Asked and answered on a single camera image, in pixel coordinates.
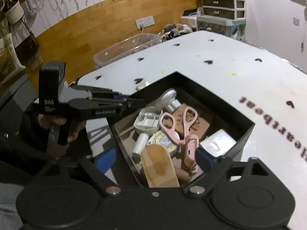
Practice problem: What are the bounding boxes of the white rectangular adapter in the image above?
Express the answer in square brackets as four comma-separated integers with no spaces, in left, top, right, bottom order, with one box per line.
[200,129,236,157]

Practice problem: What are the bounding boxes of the pink scissors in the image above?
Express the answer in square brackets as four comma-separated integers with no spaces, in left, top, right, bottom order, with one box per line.
[159,106,199,174]

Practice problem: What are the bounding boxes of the oval wooden block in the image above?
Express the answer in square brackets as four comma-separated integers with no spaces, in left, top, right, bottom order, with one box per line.
[140,144,180,188]

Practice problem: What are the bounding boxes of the black storage box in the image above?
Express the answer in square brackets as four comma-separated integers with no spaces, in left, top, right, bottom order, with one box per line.
[108,72,254,187]

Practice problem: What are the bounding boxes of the round tape measure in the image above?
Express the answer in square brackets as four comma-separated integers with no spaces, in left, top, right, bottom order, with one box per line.
[146,130,180,156]

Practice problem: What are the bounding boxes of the silver suction cup knob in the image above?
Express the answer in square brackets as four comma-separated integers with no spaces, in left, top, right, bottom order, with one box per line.
[154,88,181,114]

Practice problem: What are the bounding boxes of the person's left hand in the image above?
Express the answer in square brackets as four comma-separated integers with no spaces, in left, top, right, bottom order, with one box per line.
[38,114,86,158]

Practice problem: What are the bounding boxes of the clear plastic storage bin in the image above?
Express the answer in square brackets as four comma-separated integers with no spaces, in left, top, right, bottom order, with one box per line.
[93,33,161,70]

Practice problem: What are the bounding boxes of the white plastic drawer unit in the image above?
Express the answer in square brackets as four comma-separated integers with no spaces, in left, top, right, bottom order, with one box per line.
[202,0,246,21]

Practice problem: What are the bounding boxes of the white wall power socket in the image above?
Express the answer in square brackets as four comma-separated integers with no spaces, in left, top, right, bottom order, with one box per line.
[135,16,155,30]

